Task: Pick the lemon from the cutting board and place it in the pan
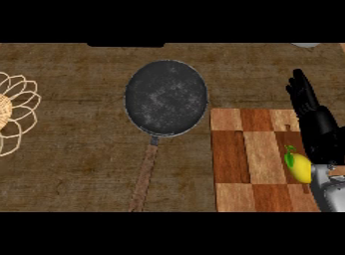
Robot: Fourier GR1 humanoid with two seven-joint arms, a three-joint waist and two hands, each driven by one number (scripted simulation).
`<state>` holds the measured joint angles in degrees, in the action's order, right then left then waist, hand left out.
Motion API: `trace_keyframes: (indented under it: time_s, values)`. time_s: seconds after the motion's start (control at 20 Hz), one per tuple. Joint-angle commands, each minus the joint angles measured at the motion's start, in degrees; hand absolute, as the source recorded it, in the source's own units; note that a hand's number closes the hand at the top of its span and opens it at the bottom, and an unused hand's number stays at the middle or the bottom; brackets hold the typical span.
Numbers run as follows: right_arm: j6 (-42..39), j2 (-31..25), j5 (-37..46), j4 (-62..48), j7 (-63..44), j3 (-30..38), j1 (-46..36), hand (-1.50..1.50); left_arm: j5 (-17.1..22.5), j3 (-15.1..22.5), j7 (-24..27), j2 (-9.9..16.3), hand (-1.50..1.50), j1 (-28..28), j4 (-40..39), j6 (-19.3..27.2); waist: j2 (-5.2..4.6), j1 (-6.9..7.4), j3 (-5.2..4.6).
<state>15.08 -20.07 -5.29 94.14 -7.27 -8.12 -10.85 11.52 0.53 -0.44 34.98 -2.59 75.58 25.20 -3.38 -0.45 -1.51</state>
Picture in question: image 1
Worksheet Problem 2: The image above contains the checkered wooden cutting board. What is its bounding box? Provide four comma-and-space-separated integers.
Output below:
209, 108, 345, 213

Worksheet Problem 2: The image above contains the dark grey frying pan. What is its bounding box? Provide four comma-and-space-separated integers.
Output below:
125, 59, 211, 213

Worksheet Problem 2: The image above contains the pale grey object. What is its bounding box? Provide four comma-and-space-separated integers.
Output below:
291, 42, 323, 49

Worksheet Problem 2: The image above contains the yellow lemon with green leaf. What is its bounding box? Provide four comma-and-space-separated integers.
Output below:
283, 144, 314, 184

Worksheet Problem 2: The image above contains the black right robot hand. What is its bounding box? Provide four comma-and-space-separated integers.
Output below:
285, 68, 345, 166

